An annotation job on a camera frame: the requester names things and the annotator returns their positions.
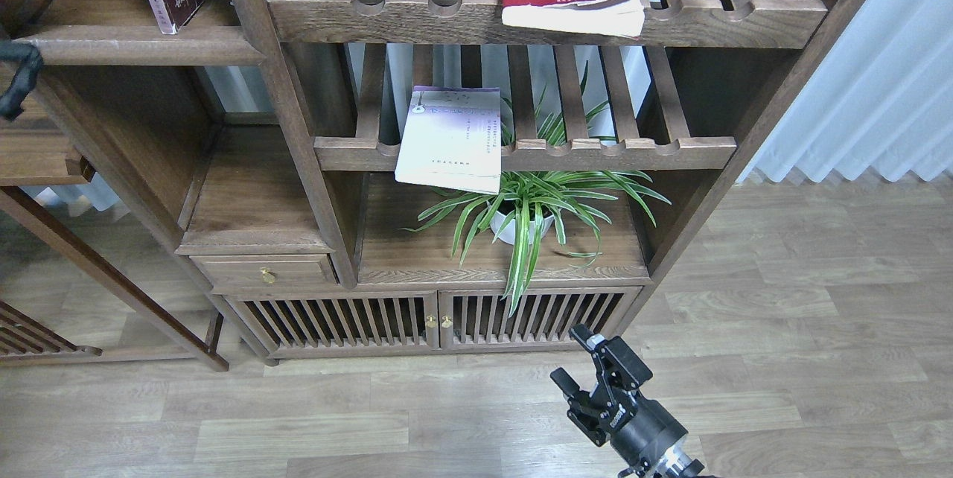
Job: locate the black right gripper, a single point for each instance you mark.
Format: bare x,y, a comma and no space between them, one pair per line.
640,430

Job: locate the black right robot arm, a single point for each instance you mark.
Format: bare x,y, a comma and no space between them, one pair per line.
640,430

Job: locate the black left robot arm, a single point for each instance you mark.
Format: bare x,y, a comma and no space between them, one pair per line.
24,80

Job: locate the green spider plant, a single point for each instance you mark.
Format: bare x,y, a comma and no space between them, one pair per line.
564,193

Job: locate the white plant pot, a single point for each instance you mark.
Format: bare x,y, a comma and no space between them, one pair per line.
508,234

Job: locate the white purple book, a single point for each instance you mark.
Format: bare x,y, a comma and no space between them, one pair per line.
452,139

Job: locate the dark wooden bookshelf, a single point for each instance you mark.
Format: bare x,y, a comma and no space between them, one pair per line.
256,137

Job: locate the brass drawer knob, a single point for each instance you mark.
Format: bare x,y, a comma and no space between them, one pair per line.
267,276

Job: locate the white pleated curtain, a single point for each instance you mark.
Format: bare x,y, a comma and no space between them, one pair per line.
880,102

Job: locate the wooden side rack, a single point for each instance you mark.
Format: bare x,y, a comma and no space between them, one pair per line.
35,152

